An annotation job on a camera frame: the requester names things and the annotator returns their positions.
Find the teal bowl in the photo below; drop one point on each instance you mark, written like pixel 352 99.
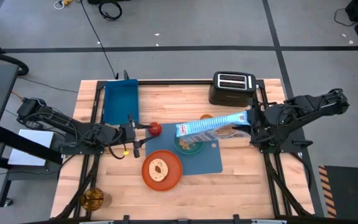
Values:
pixel 197 148

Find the white flat panel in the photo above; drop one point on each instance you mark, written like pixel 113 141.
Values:
pixel 33 140

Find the light blue cereal box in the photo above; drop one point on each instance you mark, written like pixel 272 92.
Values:
pixel 210 126

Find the black desk stand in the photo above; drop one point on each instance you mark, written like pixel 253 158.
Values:
pixel 26 146

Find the cereal pieces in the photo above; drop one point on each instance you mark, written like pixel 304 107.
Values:
pixel 185 144

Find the orange plate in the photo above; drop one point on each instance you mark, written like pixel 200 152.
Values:
pixel 172 177

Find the yellow cup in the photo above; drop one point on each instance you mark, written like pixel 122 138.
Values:
pixel 206 116

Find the blue plastic bin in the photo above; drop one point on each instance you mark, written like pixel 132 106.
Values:
pixel 120 99

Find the black toaster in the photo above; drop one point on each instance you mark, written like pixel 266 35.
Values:
pixel 232 90

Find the amber glass jar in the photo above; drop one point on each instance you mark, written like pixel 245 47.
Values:
pixel 92 199

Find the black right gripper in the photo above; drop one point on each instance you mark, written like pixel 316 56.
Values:
pixel 263 124

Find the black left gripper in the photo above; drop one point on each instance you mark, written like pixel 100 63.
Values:
pixel 127 132

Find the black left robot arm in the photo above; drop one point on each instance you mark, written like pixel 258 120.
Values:
pixel 70 129

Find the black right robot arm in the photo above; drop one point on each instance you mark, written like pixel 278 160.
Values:
pixel 306 112

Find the hazard striped black mat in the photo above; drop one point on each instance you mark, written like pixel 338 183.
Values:
pixel 350 189

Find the red apple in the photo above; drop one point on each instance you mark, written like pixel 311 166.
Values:
pixel 155 128

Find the bagel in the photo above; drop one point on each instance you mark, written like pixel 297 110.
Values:
pixel 158 169

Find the blue placemat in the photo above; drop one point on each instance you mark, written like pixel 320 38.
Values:
pixel 204 161

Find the white yellow plug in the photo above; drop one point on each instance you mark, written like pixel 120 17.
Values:
pixel 61 3

